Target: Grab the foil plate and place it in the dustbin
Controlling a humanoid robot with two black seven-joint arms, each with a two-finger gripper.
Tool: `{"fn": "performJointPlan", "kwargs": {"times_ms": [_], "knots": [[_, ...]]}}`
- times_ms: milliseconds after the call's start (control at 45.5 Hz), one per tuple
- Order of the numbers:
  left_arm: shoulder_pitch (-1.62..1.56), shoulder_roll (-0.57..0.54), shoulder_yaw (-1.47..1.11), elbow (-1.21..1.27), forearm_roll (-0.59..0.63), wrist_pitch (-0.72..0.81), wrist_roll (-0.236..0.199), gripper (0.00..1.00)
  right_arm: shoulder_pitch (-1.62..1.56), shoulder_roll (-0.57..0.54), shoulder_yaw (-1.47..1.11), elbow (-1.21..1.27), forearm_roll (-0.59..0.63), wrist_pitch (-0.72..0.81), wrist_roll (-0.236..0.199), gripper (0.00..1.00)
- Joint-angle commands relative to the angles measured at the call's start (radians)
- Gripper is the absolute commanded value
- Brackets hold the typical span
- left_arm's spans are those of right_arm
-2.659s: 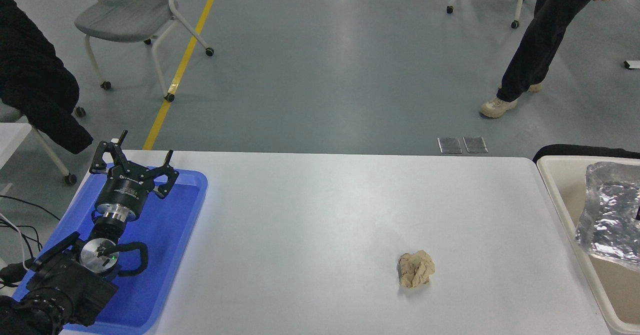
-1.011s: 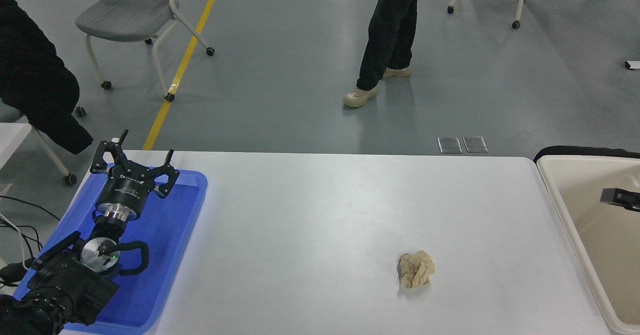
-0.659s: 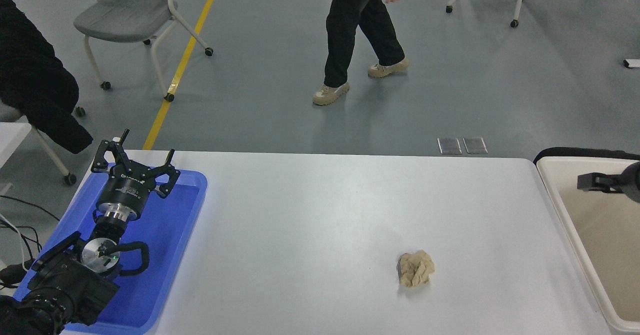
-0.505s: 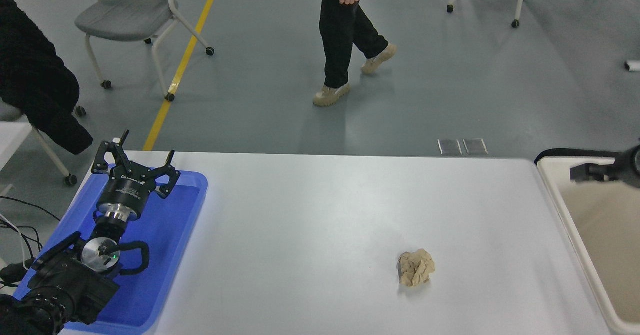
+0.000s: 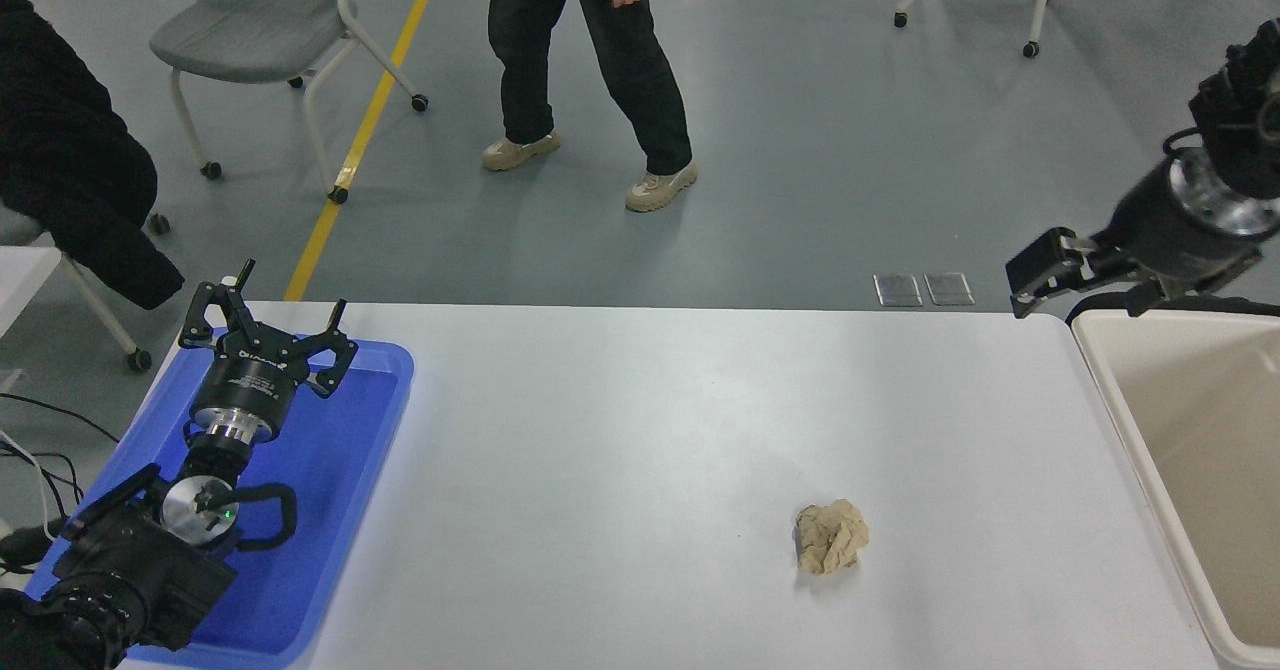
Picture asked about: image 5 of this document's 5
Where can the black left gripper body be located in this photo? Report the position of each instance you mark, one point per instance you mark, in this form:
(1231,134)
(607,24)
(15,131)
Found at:
(248,380)

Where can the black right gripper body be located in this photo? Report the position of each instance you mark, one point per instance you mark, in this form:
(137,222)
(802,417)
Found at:
(1165,240)

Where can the metal floor plate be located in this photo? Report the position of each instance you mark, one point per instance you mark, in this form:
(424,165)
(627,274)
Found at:
(950,288)
(899,289)

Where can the seated person's wheeled chair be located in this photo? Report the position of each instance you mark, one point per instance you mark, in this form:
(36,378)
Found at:
(100,305)

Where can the blue plastic tray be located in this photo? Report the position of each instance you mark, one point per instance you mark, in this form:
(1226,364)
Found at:
(330,470)

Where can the large pale plastic bin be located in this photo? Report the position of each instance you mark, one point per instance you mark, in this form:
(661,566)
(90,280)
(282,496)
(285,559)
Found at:
(1200,470)

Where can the white side table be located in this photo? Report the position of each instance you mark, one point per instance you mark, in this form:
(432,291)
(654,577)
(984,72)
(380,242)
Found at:
(22,280)

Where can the seated person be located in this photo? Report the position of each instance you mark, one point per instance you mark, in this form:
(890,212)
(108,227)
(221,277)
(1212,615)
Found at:
(60,160)

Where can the grey seat wheeled chair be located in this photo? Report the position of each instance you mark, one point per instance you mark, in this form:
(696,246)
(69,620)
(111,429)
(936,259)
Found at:
(250,35)

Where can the crumpled tan paper ball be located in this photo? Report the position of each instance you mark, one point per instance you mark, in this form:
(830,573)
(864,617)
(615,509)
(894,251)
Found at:
(832,538)

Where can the standing person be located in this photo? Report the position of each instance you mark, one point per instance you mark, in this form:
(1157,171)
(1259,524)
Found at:
(640,80)

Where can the white frame wheeled chair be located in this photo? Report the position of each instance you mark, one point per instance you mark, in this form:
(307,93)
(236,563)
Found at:
(1040,10)

